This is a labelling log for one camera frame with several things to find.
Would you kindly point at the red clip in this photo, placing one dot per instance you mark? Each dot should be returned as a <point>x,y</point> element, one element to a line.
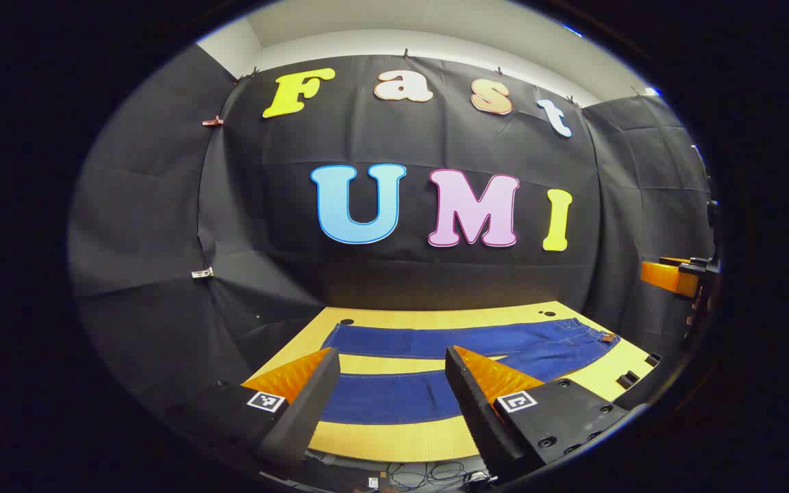
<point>213,121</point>

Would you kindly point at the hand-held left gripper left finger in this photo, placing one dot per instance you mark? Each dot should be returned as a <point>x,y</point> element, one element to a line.
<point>312,411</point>

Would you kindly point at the blue jeans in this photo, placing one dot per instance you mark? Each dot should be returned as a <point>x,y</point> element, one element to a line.
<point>394,339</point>

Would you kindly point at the black table clamp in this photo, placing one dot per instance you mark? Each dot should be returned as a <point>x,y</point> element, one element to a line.
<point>627,378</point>
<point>653,358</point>

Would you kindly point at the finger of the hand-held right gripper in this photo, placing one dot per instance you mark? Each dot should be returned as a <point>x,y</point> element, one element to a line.
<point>668,275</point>

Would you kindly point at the white clip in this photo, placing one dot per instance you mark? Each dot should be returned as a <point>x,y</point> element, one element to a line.
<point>202,273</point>

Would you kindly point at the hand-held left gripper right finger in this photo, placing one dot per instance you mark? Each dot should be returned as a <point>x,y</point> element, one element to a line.
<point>477,418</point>

